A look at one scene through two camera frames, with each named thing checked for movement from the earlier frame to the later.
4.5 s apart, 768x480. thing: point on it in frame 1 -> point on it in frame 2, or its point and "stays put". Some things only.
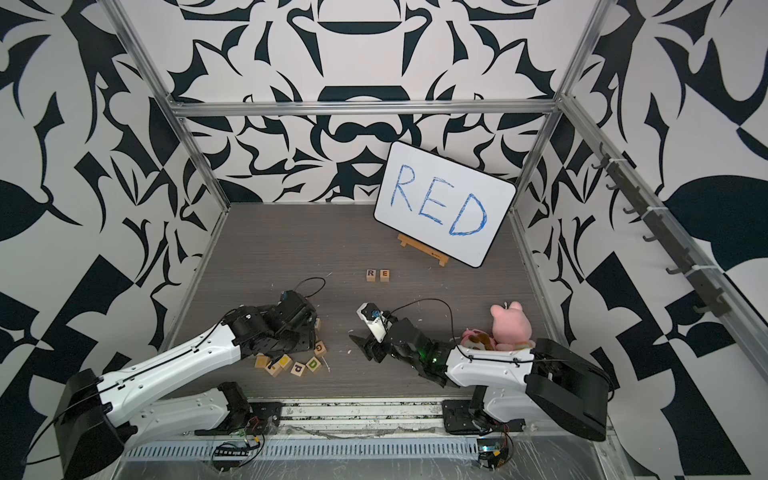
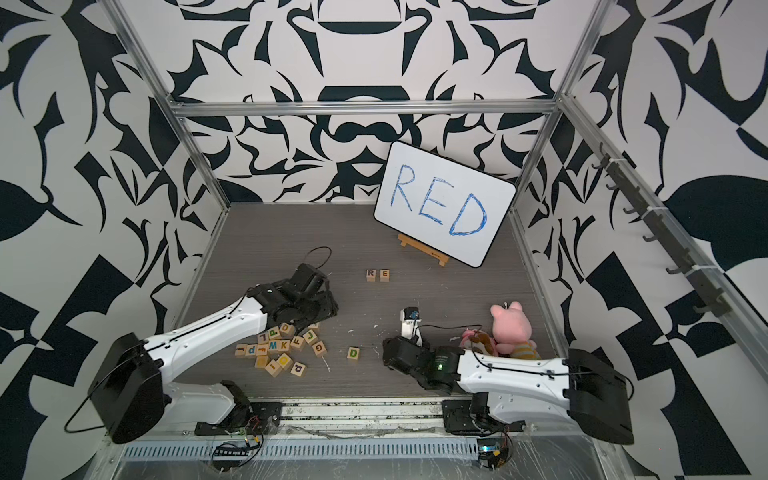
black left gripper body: [299, 342] -> [325, 308]
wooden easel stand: [430, 252] stays put
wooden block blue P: [297, 369] stays put
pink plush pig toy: [512, 328] stays put
